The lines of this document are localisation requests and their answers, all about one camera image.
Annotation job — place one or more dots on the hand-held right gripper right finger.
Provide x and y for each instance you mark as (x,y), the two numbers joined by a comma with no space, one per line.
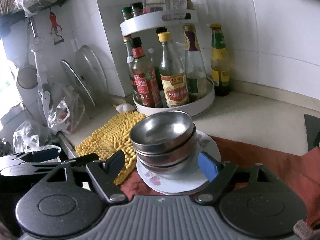
(208,166)

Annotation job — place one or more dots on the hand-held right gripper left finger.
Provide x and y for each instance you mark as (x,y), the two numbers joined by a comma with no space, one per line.
(115,162)

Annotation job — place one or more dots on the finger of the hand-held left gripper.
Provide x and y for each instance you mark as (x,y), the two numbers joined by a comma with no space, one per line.
(80,161)
(50,153)

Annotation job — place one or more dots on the white floral plate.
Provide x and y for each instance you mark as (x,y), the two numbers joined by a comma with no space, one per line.
(172,193)
(180,181)

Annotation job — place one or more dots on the stainless steel bowl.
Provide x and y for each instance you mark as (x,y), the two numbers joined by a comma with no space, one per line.
(160,127)
(162,157)
(165,168)

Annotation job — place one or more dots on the steel sink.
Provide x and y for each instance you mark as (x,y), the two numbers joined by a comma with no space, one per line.
(67,145)

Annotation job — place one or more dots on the yellow chenille mat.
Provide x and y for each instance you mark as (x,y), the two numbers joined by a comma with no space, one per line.
(110,135)

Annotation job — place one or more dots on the crumpled clear plastic bag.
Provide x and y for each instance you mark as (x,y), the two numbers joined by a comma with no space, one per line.
(25,137)

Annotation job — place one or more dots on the clear plastic bag red contents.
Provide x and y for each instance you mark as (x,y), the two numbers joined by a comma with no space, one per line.
(62,112)

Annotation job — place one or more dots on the red-brown cloth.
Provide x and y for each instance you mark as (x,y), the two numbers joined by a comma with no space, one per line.
(262,160)

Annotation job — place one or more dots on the garlic bulb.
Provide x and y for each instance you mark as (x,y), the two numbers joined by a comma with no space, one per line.
(123,108)

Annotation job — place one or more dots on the white kitchen utensil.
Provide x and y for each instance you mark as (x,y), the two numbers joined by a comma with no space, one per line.
(43,92)

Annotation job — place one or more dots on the glass pot lid black knob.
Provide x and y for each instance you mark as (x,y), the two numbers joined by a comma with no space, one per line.
(77,82)

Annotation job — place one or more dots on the metal mesh strainer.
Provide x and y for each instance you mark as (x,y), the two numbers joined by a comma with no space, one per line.
(26,77)

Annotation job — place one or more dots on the red label soy sauce bottle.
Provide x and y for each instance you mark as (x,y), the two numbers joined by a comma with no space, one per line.
(146,87)

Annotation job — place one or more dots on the yellow cap vinegar bottle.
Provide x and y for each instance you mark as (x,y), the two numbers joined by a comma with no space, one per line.
(173,87)

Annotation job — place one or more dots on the large glass pot lid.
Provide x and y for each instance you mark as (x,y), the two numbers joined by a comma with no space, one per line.
(91,67)

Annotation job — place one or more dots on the clear bottle purple label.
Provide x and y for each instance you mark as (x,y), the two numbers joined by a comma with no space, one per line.
(195,67)

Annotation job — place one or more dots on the green bottle yellow label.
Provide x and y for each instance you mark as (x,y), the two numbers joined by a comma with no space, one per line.
(220,62)

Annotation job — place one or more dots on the small clear bottle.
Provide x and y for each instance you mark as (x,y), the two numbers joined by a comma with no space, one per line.
(152,60)

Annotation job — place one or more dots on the black gas stove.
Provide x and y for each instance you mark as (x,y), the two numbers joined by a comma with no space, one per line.
(312,132)

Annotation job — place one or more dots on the white two-tier condiment rack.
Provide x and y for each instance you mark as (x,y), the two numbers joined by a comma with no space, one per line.
(150,21)

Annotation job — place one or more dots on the green cap spice jar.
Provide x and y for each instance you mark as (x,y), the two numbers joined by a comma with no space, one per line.
(126,12)

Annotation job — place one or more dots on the dark cap spice jar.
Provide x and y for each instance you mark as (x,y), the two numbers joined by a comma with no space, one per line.
(137,8)

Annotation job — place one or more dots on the bundle of chopsticks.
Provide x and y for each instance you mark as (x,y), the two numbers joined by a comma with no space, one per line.
(6,2)

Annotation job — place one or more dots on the dark wall shelf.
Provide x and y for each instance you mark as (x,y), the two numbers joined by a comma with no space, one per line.
(60,1)

